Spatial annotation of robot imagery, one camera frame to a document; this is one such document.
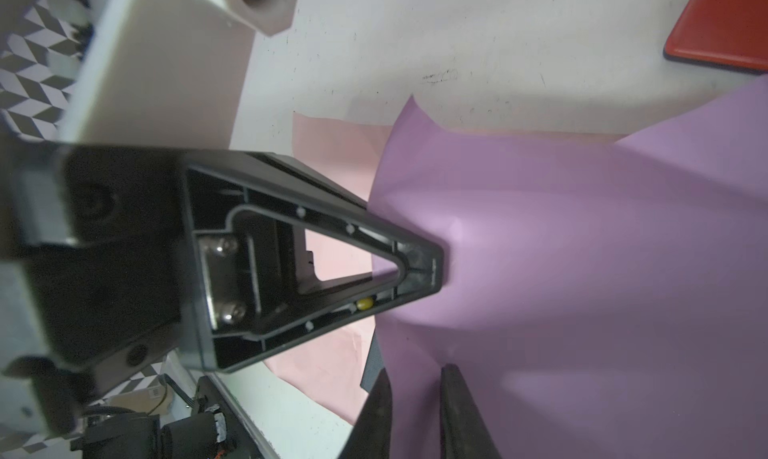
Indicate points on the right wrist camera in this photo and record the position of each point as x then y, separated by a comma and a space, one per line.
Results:
168, 73

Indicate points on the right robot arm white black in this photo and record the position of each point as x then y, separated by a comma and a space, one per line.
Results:
215, 428

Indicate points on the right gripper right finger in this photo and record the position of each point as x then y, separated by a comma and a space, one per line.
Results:
463, 432

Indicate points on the red tape dispenser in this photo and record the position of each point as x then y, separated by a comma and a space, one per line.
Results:
724, 34

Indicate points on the pink wrapping paper sheet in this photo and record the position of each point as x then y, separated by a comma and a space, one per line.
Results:
601, 300

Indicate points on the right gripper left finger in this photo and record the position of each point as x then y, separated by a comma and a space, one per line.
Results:
249, 281

